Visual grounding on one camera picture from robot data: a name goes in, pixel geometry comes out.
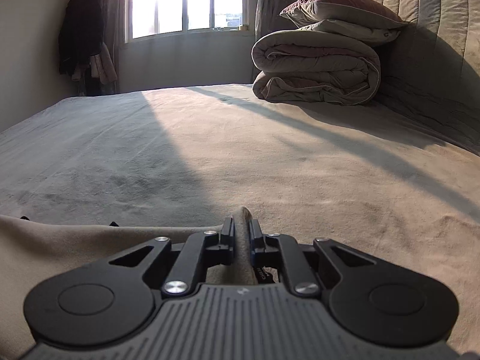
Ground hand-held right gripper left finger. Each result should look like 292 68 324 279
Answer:
109 217 235 295

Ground window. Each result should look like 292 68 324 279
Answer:
124 0 250 41

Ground hanging dark clothes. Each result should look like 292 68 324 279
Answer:
58 0 104 78

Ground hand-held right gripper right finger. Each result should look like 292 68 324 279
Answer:
250 220 376 295

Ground bed with grey sheet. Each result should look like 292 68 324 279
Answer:
0 82 480 360

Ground beige shirt with black sleeves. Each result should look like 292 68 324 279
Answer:
0 205 280 360

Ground hanging pink garment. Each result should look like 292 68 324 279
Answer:
71 41 119 85

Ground flat cream pillow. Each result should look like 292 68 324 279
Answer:
296 18 401 47

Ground grey padded headboard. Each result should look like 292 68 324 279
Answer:
367 0 480 155

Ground folded beige quilt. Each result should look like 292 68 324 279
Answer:
251 30 381 106

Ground maroon and grey pillow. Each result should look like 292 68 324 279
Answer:
279 0 410 29

